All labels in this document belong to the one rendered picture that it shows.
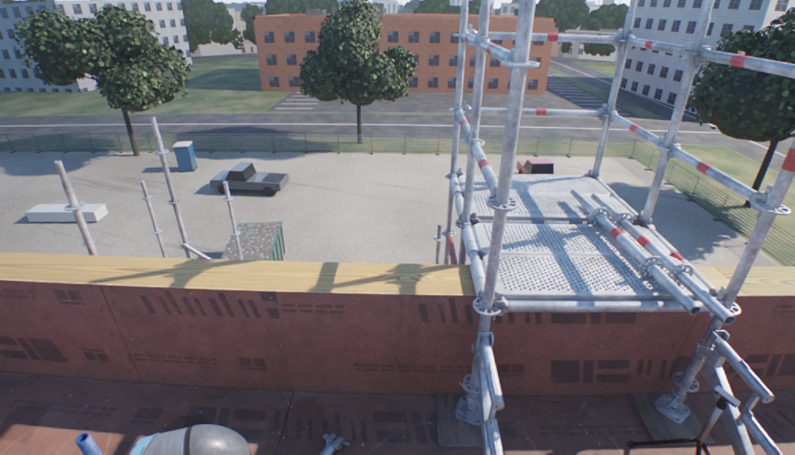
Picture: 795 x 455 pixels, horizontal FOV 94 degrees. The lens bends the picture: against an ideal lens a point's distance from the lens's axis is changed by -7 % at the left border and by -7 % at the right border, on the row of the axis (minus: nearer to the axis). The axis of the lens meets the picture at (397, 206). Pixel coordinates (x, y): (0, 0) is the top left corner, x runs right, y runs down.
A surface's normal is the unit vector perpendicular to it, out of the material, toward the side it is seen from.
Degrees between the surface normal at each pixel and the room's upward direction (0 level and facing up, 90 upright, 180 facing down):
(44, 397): 0
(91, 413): 0
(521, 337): 90
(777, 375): 90
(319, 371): 90
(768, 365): 90
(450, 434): 0
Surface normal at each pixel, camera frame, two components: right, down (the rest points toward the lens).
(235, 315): -0.02, 0.45
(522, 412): 0.00, -0.89
